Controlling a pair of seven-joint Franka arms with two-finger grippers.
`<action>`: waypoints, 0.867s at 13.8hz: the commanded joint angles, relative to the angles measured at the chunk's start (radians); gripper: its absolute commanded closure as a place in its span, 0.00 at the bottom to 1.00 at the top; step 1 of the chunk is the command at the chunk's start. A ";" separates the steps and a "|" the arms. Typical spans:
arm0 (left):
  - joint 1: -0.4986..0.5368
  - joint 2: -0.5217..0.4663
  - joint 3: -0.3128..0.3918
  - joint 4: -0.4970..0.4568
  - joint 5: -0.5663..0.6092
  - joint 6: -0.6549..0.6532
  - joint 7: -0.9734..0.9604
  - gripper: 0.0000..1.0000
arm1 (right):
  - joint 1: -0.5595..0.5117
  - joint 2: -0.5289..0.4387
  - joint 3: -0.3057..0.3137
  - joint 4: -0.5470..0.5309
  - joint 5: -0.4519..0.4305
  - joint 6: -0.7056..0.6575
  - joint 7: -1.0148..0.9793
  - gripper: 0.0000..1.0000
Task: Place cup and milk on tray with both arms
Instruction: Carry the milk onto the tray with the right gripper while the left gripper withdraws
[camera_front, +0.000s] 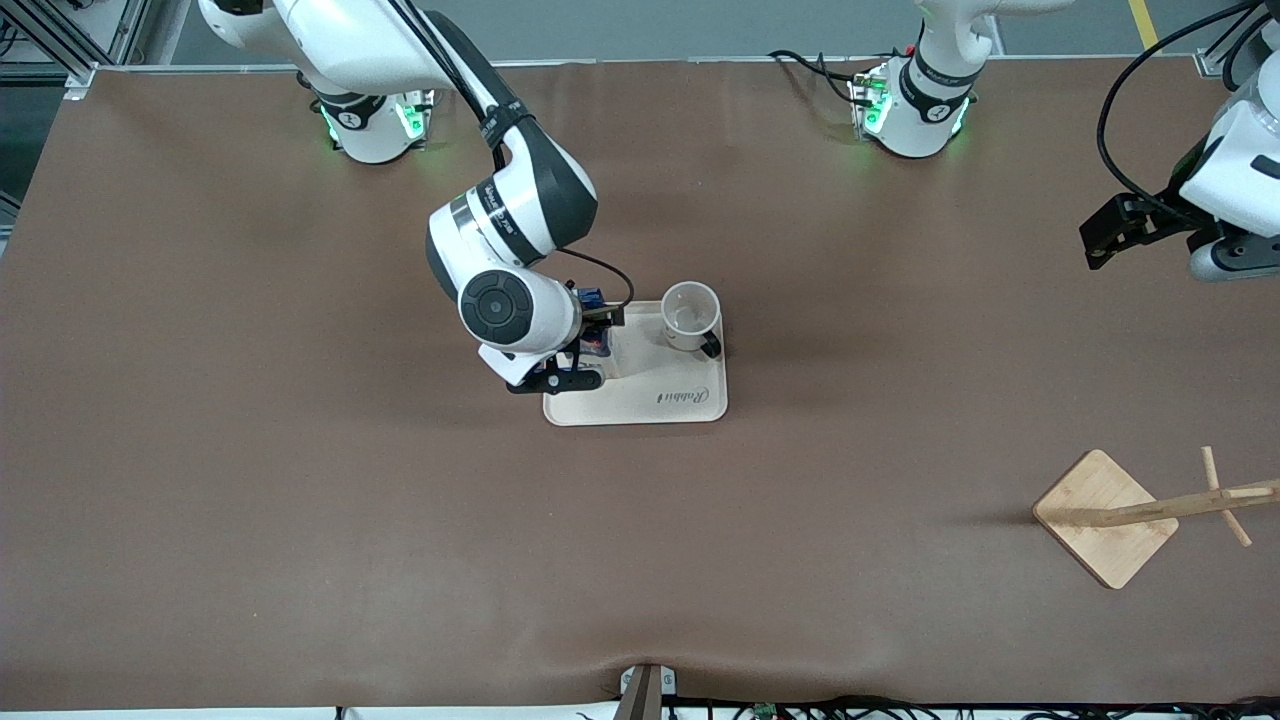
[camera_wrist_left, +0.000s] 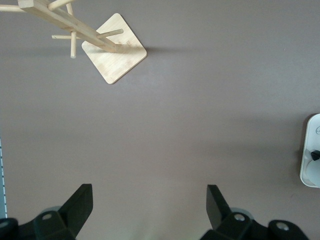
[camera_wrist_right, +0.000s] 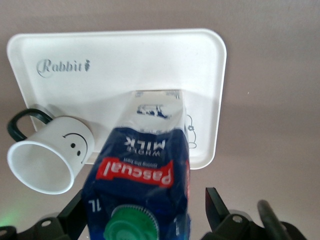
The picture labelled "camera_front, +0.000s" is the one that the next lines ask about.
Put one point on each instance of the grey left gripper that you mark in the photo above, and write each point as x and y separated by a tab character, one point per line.
1157	217

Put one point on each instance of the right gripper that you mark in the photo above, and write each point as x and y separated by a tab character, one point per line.
597	320

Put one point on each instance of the blue white milk carton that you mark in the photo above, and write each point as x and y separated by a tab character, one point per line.
597	347

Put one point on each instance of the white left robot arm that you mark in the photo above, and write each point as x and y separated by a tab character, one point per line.
915	120

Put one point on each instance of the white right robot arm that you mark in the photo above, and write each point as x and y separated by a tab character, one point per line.
520	210

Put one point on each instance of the white rabbit print tray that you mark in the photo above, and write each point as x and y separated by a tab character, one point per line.
640	395

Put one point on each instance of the wooden mug stand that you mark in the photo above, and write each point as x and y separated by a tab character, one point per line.
1100	540

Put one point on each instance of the aluminium frame corner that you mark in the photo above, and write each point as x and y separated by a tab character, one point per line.
1210	62

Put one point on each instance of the grey table edge bracket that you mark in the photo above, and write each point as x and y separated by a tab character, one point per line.
640	695

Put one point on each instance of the aluminium frame with diagonal bars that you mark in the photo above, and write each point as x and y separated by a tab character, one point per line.
50	35

